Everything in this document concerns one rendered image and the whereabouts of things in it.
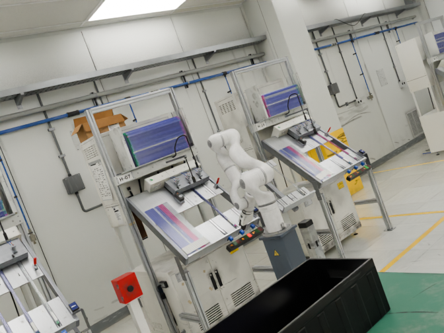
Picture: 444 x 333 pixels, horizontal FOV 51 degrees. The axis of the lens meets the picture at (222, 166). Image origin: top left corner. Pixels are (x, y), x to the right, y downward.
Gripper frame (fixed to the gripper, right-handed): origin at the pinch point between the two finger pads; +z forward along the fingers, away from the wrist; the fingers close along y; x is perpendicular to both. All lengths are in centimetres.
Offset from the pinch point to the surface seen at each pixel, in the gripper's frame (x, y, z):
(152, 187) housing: 70, -28, 0
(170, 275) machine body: 17, -48, 35
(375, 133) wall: 131, 482, 155
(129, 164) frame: 85, -38, -15
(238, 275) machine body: -2, 6, 55
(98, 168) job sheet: 110, -49, 1
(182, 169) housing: 72, 2, -3
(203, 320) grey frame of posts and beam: -25, -52, 36
